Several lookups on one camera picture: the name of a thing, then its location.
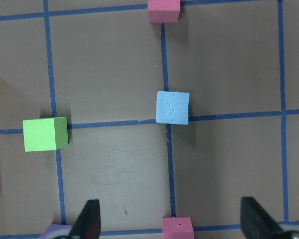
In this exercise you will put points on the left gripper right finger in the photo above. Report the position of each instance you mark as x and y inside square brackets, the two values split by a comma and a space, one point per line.
[256, 223]

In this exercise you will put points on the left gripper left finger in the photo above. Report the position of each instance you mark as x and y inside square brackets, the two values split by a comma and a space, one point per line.
[88, 224]

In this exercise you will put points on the light blue block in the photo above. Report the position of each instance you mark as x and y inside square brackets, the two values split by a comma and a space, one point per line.
[172, 107]

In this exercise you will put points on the purple block near tray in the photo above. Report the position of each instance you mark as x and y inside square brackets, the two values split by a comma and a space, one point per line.
[55, 230]

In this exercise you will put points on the magenta block robot side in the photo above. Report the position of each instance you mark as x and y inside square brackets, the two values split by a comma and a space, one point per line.
[177, 228]

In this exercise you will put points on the green block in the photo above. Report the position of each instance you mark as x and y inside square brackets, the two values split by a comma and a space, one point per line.
[46, 134]

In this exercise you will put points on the magenta block table edge side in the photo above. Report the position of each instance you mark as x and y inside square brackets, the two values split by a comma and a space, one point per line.
[163, 11]

